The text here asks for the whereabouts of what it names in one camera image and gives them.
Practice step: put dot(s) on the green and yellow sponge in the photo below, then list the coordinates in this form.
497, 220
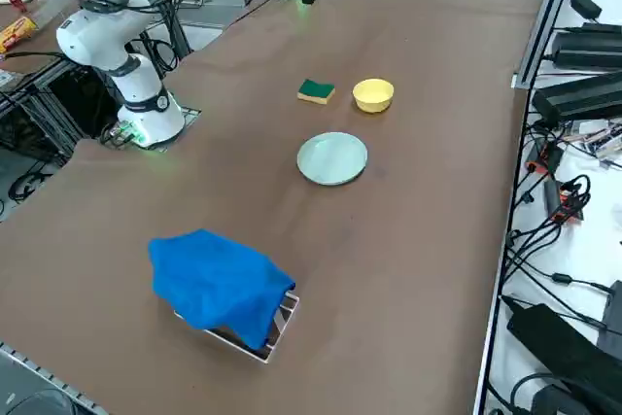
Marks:
316, 90

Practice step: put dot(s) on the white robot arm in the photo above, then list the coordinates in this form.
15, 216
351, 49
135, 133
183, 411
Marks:
141, 89

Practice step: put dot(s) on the small yellow dish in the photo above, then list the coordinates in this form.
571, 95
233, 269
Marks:
373, 96

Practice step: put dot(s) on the pale green round plate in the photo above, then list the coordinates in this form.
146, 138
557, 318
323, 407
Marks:
333, 158

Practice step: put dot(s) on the small black power adapter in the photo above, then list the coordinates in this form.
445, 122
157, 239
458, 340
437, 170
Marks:
585, 8

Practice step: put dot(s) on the black power supply brick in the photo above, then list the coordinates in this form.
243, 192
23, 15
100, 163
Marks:
578, 96
588, 45

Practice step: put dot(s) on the black and orange device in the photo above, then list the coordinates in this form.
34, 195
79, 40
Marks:
546, 157

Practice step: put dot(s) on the yellow packet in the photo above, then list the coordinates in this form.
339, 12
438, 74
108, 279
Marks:
17, 33

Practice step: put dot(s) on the blue cloth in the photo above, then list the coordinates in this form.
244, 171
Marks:
214, 279

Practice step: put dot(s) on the black and red connector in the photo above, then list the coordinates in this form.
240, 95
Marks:
566, 201

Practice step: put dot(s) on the clear acrylic rack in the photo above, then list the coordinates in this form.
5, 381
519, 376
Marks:
284, 320

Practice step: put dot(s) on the large black power brick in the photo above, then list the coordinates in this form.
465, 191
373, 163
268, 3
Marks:
559, 347

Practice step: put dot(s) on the aluminium frame post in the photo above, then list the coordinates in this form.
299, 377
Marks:
549, 11

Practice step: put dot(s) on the notched aluminium frame rail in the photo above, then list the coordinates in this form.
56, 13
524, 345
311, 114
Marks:
48, 376

